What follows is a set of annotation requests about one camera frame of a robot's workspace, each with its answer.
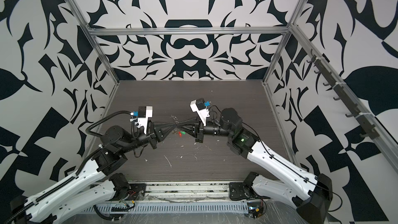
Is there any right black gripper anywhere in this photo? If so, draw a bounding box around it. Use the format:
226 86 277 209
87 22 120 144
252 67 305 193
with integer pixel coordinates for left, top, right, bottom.
180 116 237 145

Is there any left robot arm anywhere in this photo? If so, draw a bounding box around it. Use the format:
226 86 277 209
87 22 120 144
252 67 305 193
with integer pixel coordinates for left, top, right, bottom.
5 121 176 224

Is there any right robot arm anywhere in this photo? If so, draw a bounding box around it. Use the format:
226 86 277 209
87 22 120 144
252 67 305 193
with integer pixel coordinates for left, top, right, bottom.
177 108 333 224

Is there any small circuit board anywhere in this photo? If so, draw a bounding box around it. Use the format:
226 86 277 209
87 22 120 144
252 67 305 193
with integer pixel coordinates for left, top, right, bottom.
247 201 267 219

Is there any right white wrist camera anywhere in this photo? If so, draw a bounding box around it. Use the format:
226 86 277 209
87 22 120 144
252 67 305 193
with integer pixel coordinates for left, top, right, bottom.
190 98 210 126

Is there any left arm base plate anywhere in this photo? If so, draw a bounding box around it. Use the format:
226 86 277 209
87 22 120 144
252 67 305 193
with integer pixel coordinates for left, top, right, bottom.
124 183 147 201

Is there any white slotted cable duct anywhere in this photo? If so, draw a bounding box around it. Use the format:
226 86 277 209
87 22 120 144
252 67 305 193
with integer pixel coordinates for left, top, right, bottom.
97 202 249 214

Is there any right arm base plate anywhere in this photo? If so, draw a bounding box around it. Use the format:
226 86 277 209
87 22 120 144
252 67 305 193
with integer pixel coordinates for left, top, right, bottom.
229 182 270 201

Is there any black wall hook rail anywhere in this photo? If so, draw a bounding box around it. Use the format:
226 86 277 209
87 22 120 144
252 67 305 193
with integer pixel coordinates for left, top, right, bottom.
309 50 381 140

